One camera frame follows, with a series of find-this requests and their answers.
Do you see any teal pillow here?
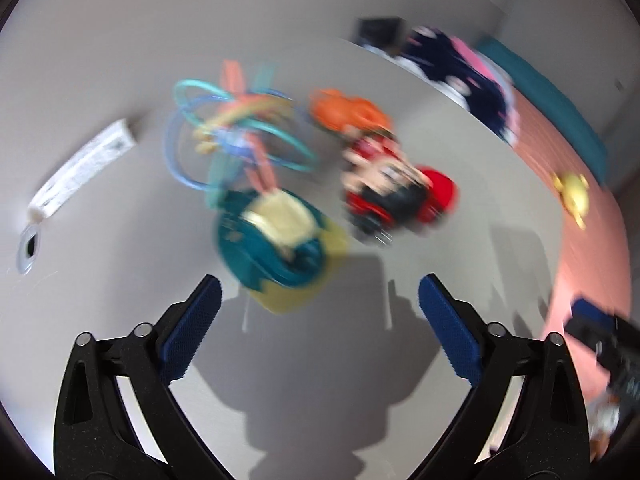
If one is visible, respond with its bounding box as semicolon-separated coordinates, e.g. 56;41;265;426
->
475;35;609;187

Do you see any cream paper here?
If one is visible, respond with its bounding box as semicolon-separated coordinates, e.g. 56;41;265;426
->
242;195;314;257

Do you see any small black object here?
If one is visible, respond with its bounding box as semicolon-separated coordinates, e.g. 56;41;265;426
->
356;17;404;47

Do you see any colourful ring toy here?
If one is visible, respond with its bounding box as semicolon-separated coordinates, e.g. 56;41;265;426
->
165;59;321;207

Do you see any metal desk grommet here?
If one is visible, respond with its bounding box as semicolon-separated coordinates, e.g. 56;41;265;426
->
16;224;44;276

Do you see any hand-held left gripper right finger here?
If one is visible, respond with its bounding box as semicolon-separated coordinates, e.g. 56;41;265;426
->
407;272;591;480

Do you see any teal round container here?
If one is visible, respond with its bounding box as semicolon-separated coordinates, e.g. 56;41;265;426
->
216;187;327;294

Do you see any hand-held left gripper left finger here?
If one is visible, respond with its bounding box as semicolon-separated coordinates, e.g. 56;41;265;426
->
52;274;223;480

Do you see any dark blue pink plush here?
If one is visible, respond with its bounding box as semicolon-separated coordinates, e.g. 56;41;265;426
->
395;25;522;144

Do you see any pink bedding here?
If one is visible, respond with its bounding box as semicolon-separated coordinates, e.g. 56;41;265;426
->
500;85;632;343

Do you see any red and black toy figure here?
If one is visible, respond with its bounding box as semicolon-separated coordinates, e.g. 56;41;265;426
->
341;132;460;249

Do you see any yellow flat mat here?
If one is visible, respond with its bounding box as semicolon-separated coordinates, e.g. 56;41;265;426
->
244;220;351;317

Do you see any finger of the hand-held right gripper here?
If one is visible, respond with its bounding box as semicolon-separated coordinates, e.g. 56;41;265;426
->
564;297;620;356

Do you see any white printed strip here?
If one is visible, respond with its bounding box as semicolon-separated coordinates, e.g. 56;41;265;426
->
27;119;139;224

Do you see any small yellow toy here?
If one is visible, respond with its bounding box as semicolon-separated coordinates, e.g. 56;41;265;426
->
550;170;592;229

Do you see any orange toy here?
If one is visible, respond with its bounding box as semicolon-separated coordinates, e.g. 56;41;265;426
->
307;87;394;137

